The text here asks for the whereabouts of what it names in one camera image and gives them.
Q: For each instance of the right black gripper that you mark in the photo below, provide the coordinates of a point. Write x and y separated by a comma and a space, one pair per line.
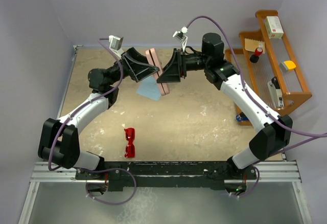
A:
177, 67

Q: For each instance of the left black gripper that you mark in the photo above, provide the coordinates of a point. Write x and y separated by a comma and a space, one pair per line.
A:
137, 65

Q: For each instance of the pink glasses case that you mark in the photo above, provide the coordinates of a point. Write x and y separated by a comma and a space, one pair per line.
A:
153, 59

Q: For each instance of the blue cleaning cloth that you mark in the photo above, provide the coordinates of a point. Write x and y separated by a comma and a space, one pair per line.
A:
149, 89

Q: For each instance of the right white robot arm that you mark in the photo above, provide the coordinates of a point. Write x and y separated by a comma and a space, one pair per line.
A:
273, 130

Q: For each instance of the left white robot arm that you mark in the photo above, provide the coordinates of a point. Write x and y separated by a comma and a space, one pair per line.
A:
59, 142

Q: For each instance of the red sunglasses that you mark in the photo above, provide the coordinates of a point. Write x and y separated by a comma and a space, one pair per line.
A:
130, 137

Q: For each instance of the blue small object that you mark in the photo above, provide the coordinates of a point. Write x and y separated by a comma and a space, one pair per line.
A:
241, 117

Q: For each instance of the tan paper packet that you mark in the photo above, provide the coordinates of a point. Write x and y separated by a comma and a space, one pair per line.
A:
252, 44

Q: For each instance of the red black stamp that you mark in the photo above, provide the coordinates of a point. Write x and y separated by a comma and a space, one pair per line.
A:
256, 55

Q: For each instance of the wooden tiered shelf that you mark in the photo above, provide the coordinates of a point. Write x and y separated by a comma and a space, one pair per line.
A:
293, 84

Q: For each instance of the white black device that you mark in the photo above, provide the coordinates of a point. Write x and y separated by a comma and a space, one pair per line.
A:
275, 93

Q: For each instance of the white red box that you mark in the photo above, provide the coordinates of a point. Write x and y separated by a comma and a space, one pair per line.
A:
273, 27

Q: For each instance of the yellow grey sponge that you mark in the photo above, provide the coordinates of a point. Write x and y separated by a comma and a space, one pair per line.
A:
287, 66

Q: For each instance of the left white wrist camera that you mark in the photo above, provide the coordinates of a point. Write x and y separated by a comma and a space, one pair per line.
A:
115, 42

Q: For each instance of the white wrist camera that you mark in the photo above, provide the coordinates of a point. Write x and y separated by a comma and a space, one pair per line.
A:
181, 36
115, 42

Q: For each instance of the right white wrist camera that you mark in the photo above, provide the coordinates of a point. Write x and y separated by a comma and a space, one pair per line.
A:
181, 36

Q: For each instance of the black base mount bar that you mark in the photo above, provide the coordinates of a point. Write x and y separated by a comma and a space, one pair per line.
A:
160, 174

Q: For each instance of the aluminium frame rail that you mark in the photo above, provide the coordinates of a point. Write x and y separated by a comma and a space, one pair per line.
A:
267, 172

